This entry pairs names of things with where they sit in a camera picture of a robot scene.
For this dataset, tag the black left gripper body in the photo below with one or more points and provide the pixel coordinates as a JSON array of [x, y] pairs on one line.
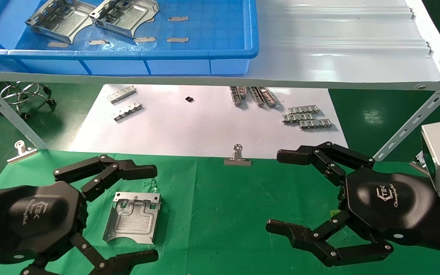
[[33, 217]]

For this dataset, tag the small black plastic clip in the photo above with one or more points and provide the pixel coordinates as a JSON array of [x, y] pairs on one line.
[[189, 99]]

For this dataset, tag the blue plastic bin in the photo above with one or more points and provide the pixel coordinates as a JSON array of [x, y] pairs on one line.
[[204, 57]]

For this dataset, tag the green table cloth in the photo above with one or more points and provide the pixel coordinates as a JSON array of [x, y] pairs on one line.
[[224, 214]]

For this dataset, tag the stamped metal bracket plate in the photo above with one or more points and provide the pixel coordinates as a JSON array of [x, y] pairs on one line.
[[132, 221], [128, 17], [63, 21]]

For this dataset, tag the small notched metal rail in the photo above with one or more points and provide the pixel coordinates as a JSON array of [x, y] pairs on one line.
[[235, 96], [303, 110], [122, 94], [315, 124], [243, 91], [257, 97], [297, 118], [127, 111], [269, 97]]

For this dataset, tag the white metal shelf board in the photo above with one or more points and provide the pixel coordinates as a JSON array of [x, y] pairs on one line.
[[338, 57]]

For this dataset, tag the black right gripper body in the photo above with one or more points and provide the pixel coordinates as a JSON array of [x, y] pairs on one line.
[[388, 202]]

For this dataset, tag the silver binder clip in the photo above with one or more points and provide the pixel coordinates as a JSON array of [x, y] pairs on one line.
[[237, 161], [22, 152]]

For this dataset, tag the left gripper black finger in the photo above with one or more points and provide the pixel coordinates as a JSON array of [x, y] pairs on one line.
[[136, 258], [128, 170]]

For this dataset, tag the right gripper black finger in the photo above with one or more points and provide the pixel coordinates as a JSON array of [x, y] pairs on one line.
[[292, 231], [300, 156]]

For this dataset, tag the round stool with chrome base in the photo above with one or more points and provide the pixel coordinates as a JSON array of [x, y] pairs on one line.
[[25, 93]]

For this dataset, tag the beige tape strip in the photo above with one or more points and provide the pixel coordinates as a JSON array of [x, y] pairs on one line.
[[177, 39], [98, 42], [58, 44], [178, 18], [144, 39]]

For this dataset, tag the perforated grey shelf post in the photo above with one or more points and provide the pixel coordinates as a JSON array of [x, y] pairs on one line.
[[418, 118], [13, 114]]

